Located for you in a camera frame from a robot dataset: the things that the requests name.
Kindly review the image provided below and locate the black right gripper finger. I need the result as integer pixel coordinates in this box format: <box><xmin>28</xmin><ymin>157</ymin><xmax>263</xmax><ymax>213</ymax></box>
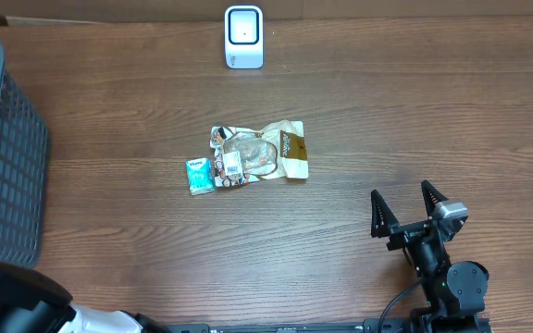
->
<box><xmin>371</xmin><ymin>190</ymin><xmax>399</xmax><ymax>238</ymax></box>
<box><xmin>421</xmin><ymin>179</ymin><xmax>448</xmax><ymax>216</ymax></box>

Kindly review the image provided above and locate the brown white snack bag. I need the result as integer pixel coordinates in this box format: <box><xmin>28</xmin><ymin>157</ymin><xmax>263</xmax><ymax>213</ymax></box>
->
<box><xmin>210</xmin><ymin>120</ymin><xmax>309</xmax><ymax>188</ymax></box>

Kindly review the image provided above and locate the teal tissue pack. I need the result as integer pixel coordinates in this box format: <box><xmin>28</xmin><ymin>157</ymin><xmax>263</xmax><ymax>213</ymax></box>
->
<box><xmin>185</xmin><ymin>157</ymin><xmax>215</xmax><ymax>195</ymax></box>

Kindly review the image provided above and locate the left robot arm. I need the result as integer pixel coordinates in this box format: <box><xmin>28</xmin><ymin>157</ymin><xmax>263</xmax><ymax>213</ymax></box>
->
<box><xmin>0</xmin><ymin>262</ymin><xmax>168</xmax><ymax>333</ymax></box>

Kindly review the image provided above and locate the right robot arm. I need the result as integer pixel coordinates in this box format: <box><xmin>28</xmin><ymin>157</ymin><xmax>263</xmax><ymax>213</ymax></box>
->
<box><xmin>370</xmin><ymin>180</ymin><xmax>491</xmax><ymax>332</ymax></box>

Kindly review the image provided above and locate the white barcode scanner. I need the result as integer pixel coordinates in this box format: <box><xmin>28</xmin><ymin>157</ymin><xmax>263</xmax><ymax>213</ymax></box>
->
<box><xmin>224</xmin><ymin>5</ymin><xmax>264</xmax><ymax>69</ymax></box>

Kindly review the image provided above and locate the grey plastic mesh basket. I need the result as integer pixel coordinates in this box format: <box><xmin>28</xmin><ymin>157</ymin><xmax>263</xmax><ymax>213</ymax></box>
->
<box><xmin>0</xmin><ymin>44</ymin><xmax>51</xmax><ymax>268</ymax></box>

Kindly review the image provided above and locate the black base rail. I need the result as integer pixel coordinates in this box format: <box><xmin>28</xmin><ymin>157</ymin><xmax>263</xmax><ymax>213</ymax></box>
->
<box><xmin>165</xmin><ymin>318</ymin><xmax>493</xmax><ymax>333</ymax></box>

